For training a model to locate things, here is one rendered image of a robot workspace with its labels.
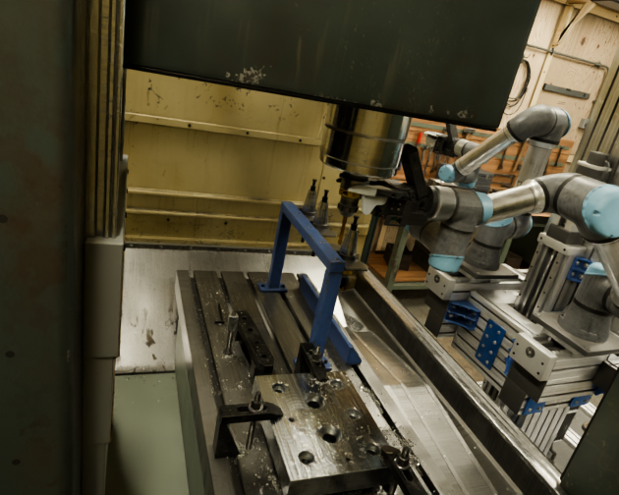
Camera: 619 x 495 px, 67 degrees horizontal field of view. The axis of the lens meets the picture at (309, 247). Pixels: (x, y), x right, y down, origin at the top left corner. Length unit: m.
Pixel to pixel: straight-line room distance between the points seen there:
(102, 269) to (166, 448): 0.88
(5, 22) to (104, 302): 0.36
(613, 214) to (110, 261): 1.08
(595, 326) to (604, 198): 0.56
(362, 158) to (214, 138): 1.10
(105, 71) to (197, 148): 1.30
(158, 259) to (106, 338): 1.27
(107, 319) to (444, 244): 0.72
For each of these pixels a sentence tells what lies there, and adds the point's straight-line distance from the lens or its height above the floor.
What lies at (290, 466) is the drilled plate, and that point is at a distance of 0.95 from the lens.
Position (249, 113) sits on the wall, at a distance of 1.89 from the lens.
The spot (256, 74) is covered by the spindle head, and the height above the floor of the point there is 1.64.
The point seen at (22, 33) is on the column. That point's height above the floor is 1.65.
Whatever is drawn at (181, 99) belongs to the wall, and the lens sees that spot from 1.85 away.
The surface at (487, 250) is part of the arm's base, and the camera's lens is 1.99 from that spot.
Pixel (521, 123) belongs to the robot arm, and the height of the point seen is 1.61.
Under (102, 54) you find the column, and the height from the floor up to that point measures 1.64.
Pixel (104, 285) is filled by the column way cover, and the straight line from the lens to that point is 0.68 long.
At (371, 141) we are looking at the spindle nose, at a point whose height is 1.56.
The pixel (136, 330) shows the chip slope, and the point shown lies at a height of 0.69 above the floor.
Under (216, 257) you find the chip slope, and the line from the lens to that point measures 2.02.
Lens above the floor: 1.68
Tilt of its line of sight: 22 degrees down
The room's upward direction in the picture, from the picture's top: 12 degrees clockwise
